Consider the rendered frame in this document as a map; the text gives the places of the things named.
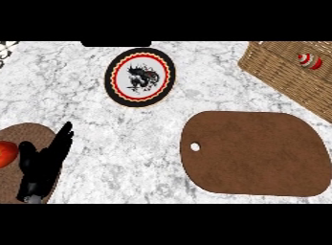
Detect wicker basket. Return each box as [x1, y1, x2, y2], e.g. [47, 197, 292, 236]
[237, 40, 332, 134]

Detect black rimmed decorated plate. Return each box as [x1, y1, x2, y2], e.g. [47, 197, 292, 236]
[104, 47, 178, 108]

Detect red tomato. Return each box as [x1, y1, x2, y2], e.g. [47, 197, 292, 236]
[0, 140, 20, 169]

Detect red white striped cupcake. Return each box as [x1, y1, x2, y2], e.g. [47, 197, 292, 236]
[297, 53, 324, 71]

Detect brown wooden cutting board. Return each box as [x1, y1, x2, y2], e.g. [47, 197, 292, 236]
[179, 110, 332, 198]

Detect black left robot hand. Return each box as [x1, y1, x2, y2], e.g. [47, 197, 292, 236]
[16, 121, 76, 203]

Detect brown woven placemat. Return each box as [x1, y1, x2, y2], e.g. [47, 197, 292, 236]
[0, 122, 64, 205]

